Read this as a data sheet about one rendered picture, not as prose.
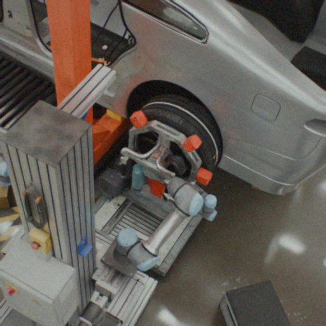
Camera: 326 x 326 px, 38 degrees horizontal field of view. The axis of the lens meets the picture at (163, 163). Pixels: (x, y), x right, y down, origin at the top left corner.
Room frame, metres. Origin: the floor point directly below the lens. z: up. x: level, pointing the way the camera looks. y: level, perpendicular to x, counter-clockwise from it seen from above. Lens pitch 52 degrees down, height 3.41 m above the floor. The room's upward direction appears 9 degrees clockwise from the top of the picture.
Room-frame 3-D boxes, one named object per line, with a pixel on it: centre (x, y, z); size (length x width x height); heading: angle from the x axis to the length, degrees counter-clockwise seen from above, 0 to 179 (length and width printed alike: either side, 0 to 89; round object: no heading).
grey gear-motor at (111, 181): (2.25, 0.32, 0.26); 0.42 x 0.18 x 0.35; 156
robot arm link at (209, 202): (1.66, -0.31, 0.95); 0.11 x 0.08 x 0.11; 51
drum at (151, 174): (1.98, 0.04, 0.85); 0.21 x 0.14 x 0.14; 156
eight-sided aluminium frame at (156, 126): (2.05, 0.01, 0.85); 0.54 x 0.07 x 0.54; 66
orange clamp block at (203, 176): (1.93, -0.28, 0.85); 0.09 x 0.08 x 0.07; 66
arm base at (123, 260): (1.28, 0.13, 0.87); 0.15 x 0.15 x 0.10
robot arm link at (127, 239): (1.28, 0.13, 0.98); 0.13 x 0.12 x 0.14; 51
